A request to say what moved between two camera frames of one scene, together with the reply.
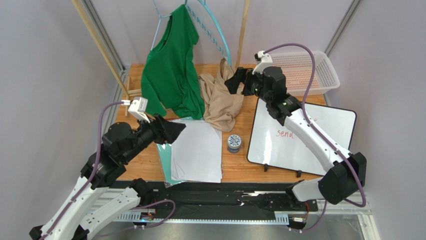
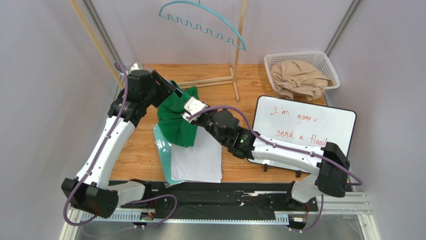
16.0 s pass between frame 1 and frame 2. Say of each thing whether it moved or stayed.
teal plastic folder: stayed
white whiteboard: stayed
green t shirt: moved
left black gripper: moved
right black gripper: moved
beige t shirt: moved
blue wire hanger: moved
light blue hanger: moved
